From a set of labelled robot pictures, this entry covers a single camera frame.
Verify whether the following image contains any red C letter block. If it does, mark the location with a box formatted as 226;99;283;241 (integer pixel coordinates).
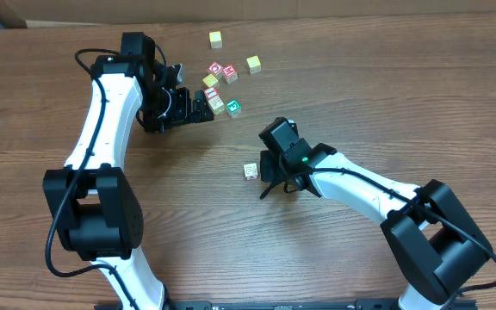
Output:
208;62;223;79

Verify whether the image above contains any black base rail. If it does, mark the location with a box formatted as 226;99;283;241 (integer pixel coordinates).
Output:
94;299;478;310

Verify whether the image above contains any yellow block right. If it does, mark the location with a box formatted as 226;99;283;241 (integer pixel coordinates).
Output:
246;55;262;74

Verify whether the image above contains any red I letter block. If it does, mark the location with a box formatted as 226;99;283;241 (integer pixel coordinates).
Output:
204;87;219;101

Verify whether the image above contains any red M letter block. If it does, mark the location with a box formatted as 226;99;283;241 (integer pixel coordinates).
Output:
222;65;239;84

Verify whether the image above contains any yellow block far top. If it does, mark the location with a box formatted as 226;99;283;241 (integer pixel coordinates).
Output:
208;31;223;49

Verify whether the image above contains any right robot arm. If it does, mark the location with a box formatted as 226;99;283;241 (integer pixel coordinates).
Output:
259;117;493;309

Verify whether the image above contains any green F letter block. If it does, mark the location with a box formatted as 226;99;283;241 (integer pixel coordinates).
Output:
226;99;242;118

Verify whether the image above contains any cream block red X side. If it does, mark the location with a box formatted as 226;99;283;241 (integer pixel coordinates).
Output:
243;163;258;180

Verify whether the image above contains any yellow block left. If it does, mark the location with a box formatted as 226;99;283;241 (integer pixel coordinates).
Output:
202;73;220;89

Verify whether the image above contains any cream picture block yellow side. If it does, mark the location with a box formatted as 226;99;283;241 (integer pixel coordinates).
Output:
208;96;225;115

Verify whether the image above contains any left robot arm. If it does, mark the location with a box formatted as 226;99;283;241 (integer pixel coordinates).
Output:
42;32;214;309

